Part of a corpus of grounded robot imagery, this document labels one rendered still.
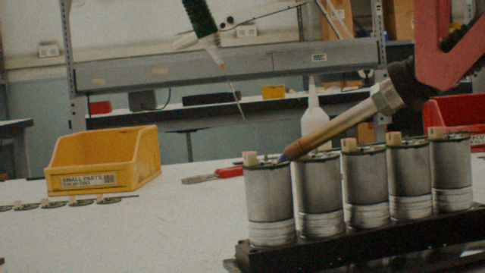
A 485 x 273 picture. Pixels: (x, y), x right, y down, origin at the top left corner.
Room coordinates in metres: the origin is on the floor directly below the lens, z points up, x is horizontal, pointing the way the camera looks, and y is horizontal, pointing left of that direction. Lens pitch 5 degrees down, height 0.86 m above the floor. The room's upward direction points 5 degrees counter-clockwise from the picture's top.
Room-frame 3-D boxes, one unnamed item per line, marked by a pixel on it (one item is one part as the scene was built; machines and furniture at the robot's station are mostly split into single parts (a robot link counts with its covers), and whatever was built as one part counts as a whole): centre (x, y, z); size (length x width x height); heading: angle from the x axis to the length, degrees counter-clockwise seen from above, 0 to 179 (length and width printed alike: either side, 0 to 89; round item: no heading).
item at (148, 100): (2.83, 0.44, 0.80); 0.15 x 0.12 x 0.10; 4
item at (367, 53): (2.69, 0.05, 0.90); 1.30 x 0.06 x 0.12; 93
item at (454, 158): (0.35, -0.12, 0.79); 0.02 x 0.02 x 0.05
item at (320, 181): (0.33, -0.04, 0.79); 0.02 x 0.02 x 0.05
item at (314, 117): (0.75, -0.08, 0.80); 0.03 x 0.03 x 0.10
